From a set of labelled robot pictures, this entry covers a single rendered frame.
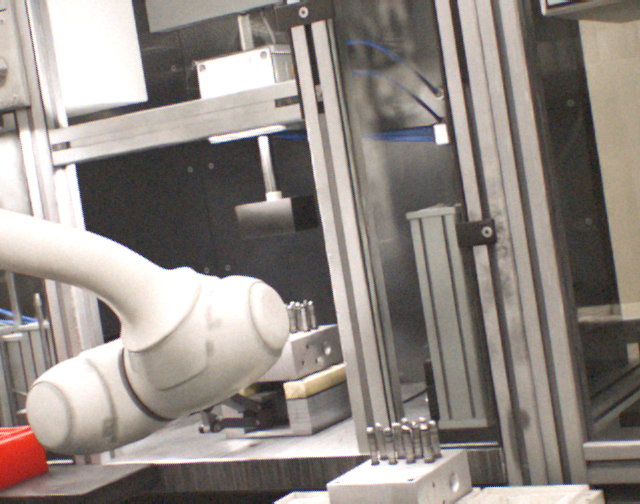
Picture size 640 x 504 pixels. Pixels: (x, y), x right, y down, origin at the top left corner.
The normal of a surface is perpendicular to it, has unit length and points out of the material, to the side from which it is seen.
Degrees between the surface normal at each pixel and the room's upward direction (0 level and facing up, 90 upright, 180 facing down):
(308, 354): 90
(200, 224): 90
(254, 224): 90
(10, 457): 90
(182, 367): 120
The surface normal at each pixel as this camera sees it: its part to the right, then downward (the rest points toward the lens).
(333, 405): 0.86, -0.11
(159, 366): -0.26, 0.61
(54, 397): -0.48, -0.06
